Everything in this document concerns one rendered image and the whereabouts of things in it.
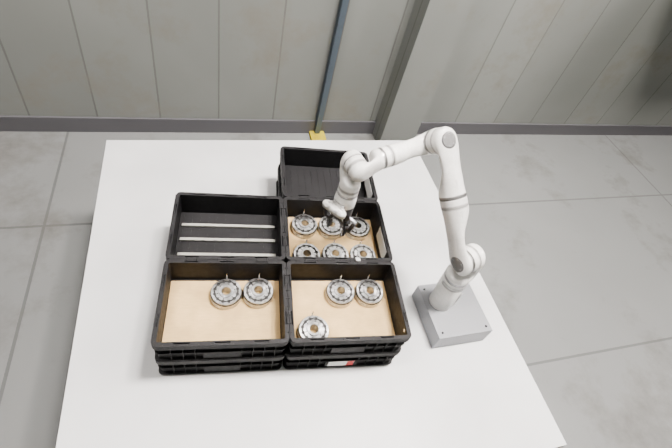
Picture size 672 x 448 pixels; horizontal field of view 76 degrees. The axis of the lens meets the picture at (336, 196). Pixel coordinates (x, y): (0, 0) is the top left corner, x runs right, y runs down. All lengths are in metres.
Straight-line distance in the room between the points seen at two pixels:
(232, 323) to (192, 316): 0.13
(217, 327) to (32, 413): 1.13
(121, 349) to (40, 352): 0.91
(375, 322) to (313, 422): 0.38
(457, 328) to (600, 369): 1.52
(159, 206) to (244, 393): 0.87
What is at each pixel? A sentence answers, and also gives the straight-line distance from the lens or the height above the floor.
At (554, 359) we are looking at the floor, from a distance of 2.99.
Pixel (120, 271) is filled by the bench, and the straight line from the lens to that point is 1.82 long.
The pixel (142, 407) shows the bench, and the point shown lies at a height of 0.70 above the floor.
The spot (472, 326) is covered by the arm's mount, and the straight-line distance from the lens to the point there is 1.80.
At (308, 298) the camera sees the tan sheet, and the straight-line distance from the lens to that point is 1.58.
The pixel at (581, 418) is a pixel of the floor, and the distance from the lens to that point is 2.92.
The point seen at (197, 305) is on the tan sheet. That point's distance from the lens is 1.55.
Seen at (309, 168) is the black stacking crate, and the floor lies 0.83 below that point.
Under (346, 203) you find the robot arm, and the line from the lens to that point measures 1.41.
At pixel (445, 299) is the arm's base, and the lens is 1.71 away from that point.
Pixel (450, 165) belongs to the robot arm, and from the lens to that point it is 1.45.
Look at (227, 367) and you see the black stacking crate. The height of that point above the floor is 0.74.
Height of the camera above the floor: 2.20
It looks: 46 degrees down
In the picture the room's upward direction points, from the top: 16 degrees clockwise
